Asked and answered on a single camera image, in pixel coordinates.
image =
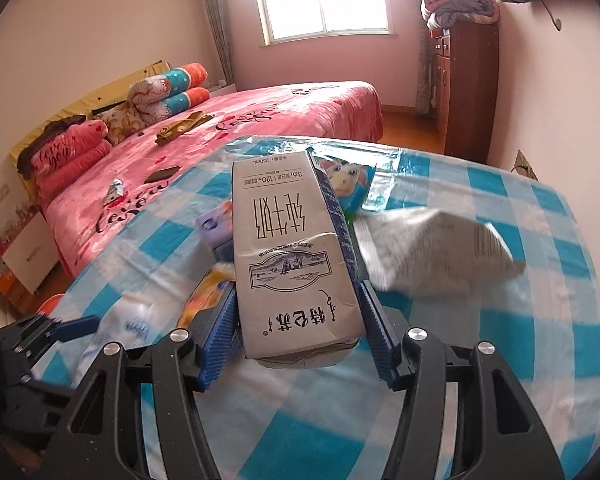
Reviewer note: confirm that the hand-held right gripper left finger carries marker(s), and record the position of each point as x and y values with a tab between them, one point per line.
220	330

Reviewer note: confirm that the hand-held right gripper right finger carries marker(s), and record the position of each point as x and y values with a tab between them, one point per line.
380	335

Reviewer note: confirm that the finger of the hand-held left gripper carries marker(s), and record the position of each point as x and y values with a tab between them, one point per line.
77	329
30	387

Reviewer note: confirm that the orange tissue packet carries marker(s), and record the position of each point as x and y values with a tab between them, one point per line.
205	300

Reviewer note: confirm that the large white plastic bottle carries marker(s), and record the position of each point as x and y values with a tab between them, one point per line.
122	325

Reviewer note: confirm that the white milk carton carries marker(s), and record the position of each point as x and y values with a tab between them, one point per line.
290	260

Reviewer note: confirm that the purple cartoon tissue pack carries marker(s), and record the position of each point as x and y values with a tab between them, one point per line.
212	225

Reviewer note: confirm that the white nightstand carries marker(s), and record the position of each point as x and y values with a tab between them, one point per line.
30	255

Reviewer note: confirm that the crushed grey milk carton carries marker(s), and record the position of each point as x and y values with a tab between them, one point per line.
430	250

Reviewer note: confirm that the blue checked tablecloth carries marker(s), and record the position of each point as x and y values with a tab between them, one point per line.
480	335

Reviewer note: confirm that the small white packet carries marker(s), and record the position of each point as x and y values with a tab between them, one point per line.
115	191

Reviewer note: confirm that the blue cartoon packet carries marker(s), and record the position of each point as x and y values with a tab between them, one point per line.
350	180

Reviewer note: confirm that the folded pink blankets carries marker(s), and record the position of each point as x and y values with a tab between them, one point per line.
70	155

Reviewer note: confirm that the black phone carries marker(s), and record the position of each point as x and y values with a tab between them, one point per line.
161	175

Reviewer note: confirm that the brown cloth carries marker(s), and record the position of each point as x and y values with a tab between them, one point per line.
182	127

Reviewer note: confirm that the beige floral pillow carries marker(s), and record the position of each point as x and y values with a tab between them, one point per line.
120	125

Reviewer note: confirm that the yellow headboard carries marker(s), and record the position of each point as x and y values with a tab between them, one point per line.
80	100

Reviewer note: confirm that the pink bed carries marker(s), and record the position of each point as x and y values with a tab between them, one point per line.
280	110

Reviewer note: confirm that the blue orange bolster pillow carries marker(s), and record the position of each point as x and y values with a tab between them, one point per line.
190	100
190	75

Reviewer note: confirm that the folded floral quilt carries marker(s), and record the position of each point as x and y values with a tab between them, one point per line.
147	97

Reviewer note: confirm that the brown wooden cabinet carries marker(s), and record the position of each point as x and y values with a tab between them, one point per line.
470	90

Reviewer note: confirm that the grey patterned curtain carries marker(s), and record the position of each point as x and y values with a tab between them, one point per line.
425	60
220	30

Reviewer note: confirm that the folded blanket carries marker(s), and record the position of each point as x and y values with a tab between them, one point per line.
460	7

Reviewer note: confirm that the wall socket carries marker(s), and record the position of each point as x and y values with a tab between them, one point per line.
525	165

